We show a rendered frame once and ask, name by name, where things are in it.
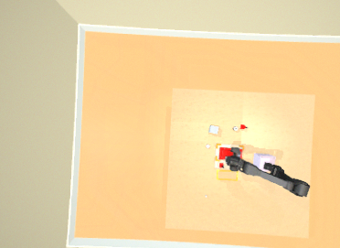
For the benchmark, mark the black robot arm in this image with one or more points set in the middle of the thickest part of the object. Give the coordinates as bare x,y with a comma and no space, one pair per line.
294,185

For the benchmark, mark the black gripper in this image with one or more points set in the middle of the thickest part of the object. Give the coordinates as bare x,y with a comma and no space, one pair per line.
234,150

